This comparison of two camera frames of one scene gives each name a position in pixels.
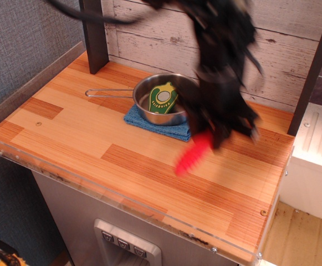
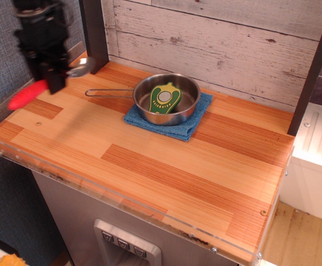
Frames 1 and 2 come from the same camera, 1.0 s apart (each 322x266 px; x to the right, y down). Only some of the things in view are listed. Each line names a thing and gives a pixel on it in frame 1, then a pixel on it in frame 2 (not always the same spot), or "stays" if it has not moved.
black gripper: x=216 y=101 -> x=44 y=39
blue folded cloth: x=181 y=132 stays
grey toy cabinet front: x=73 y=211 stays
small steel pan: x=154 y=98 stays
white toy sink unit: x=311 y=181 stays
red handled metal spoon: x=203 y=142 -> x=81 y=67
